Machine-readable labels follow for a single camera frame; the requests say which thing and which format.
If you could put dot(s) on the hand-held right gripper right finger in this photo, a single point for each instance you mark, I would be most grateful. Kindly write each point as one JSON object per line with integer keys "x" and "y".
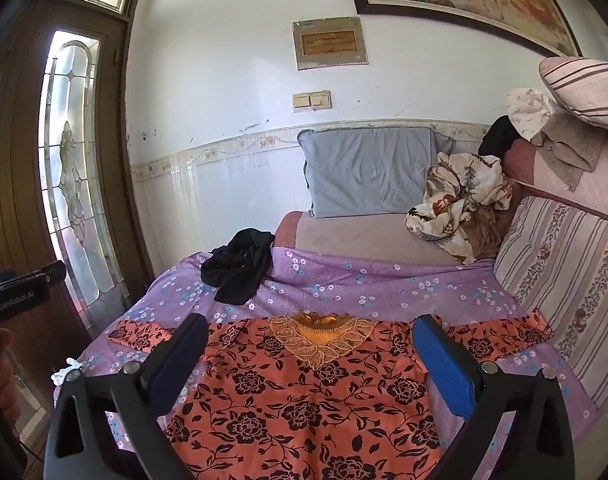
{"x": 441, "y": 365}

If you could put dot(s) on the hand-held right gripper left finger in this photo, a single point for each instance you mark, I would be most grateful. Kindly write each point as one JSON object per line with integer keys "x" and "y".
{"x": 184, "y": 355}

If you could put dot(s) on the orange black floral blouse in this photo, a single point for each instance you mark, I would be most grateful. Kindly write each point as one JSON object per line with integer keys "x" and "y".
{"x": 304, "y": 410}

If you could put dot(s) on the person's left hand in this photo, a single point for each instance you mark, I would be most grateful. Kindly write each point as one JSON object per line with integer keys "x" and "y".
{"x": 5, "y": 365}

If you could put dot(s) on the white lace cloth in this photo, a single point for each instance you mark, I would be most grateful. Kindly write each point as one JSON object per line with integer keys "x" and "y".
{"x": 66, "y": 372}

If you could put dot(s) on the crumpled black garment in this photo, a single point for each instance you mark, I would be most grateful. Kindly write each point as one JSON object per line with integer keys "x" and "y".
{"x": 239, "y": 265}

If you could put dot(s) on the wooden door with stained glass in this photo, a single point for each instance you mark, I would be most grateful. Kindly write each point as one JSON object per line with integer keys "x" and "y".
{"x": 14, "y": 185}

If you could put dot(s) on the purple floral bed sheet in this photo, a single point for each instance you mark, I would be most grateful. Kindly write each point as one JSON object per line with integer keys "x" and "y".
{"x": 359, "y": 290}

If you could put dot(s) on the striped floral sofa cushion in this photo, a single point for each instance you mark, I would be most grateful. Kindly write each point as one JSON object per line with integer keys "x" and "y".
{"x": 559, "y": 270}

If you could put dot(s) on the pink mattress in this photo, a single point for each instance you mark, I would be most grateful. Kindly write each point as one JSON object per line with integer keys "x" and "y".
{"x": 359, "y": 235}

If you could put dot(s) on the beige brown patterned cloth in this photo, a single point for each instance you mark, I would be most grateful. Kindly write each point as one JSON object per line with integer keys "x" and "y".
{"x": 459, "y": 205}

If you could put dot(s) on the grey pillow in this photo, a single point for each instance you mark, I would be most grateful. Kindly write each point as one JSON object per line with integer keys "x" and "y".
{"x": 369, "y": 172}

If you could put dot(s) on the pink folded blanket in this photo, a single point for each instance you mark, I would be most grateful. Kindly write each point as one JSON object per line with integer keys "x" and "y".
{"x": 599, "y": 190}

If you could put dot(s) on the small black cloth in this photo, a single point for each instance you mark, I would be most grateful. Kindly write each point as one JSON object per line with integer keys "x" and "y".
{"x": 499, "y": 135}

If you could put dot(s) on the grey-brown cloth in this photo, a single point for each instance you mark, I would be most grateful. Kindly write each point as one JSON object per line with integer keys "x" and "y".
{"x": 571, "y": 147}

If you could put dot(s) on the white floral cloth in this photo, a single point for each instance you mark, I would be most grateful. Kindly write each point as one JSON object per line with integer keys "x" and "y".
{"x": 531, "y": 110}

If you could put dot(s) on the pink striped pillow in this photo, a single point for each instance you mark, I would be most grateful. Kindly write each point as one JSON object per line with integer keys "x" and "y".
{"x": 584, "y": 85}

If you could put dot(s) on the beige wall light switch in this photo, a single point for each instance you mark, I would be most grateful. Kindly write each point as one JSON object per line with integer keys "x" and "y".
{"x": 301, "y": 102}
{"x": 321, "y": 99}

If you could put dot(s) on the small framed wall plaque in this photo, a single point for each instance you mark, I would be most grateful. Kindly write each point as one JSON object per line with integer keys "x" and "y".
{"x": 330, "y": 42}

